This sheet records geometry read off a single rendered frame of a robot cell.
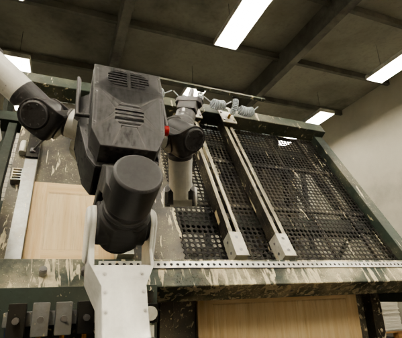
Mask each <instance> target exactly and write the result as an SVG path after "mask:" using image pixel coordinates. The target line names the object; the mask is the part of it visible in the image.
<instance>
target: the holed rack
mask: <svg viewBox="0 0 402 338"><path fill-rule="evenodd" d="M99 265H142V261H99ZM182 268H402V262H172V261H154V267H153V269H182Z"/></svg>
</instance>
